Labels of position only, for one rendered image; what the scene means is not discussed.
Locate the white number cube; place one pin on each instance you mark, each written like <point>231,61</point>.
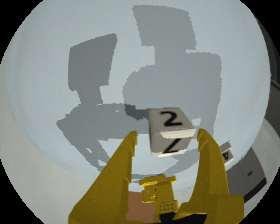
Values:
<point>227,157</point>
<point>170,132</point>

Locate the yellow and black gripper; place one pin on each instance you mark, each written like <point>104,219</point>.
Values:
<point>106,201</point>

